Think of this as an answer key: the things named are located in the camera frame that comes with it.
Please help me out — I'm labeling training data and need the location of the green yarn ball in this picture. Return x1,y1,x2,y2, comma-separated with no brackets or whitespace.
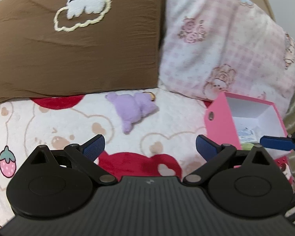
241,142,259,151

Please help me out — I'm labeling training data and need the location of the pink cardboard box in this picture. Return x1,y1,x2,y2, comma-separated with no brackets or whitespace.
203,92,295,192

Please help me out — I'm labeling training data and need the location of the purple plush toy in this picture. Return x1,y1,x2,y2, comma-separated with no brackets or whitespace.
105,92,158,134

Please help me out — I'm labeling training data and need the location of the pink checked cartoon pillow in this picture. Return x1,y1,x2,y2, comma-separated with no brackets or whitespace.
159,0,295,113

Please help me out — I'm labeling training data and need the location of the brown pillow with cloud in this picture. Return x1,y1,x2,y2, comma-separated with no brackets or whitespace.
0,0,166,103

